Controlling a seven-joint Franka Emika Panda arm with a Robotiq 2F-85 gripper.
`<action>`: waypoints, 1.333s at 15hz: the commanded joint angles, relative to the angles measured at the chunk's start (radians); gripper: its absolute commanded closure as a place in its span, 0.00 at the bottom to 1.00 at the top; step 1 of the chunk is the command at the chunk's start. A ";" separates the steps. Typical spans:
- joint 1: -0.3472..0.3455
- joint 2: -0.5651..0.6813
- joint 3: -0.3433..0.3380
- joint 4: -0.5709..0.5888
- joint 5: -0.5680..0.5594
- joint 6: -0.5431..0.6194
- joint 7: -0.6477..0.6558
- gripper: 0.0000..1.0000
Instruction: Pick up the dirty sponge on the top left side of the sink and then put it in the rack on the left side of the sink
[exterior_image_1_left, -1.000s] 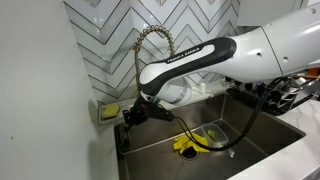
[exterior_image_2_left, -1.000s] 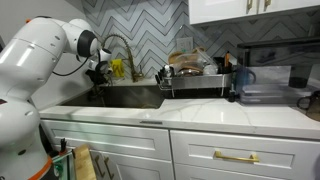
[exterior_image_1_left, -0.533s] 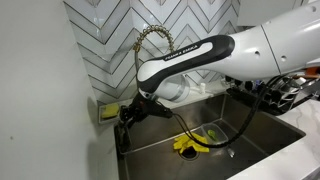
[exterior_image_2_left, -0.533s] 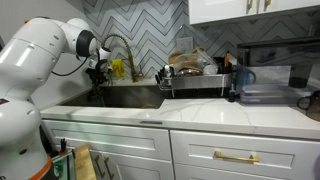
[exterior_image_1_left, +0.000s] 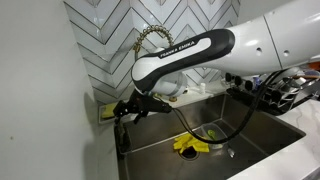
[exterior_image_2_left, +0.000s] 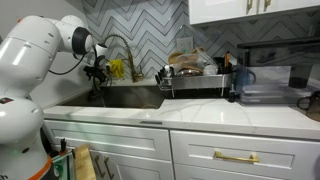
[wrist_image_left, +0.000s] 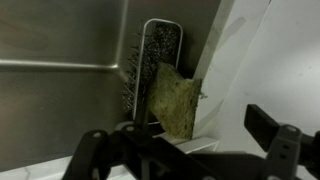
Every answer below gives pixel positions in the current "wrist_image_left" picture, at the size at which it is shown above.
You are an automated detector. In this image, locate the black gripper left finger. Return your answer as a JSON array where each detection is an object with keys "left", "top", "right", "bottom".
[{"left": 61, "top": 99, "right": 158, "bottom": 180}]

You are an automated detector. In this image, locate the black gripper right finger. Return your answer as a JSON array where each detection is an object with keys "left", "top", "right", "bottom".
[{"left": 243, "top": 103, "right": 304, "bottom": 180}]

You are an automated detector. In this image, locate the stainless steel sink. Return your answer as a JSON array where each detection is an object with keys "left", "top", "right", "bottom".
[{"left": 0, "top": 0, "right": 223, "bottom": 173}]

